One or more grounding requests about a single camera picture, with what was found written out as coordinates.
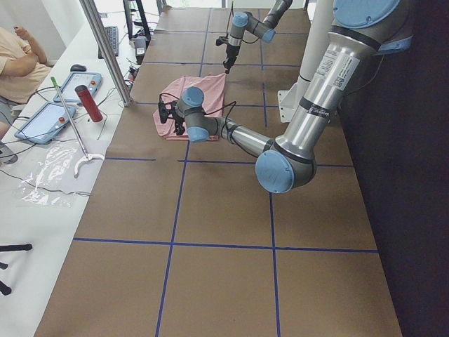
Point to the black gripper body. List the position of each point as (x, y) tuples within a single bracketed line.
[(231, 52), (178, 123)]

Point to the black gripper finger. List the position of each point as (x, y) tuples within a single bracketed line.
[(228, 63)]

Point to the pink Snoopy t-shirt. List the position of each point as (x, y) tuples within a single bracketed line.
[(200, 101)]

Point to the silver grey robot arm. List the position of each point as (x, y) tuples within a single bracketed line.
[(342, 35), (245, 22)]

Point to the black stand on white desk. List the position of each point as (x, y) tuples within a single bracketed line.
[(138, 40)]

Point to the grabber stick with white hook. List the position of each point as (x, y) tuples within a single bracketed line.
[(87, 157)]

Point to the far blue teach pendant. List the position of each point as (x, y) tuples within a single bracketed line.
[(91, 80)]

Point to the blue teach pendant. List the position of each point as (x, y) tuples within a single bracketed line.
[(91, 80), (44, 125)]

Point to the red water bottle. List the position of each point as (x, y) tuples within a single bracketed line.
[(88, 102)]

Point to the black keyboard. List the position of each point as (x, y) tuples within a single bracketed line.
[(112, 34)]

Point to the black computer mouse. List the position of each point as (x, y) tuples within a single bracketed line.
[(78, 68)]

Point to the near blue teach pendant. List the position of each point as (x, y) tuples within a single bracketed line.
[(44, 125)]

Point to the clear plastic bag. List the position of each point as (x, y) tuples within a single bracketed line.
[(51, 182)]

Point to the seated person in peach shirt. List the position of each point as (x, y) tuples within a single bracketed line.
[(24, 65)]

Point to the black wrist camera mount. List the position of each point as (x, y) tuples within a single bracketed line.
[(167, 111), (222, 40)]

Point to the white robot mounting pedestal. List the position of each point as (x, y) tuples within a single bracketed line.
[(316, 45)]

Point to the aluminium frame post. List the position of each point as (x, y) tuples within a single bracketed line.
[(98, 30)]

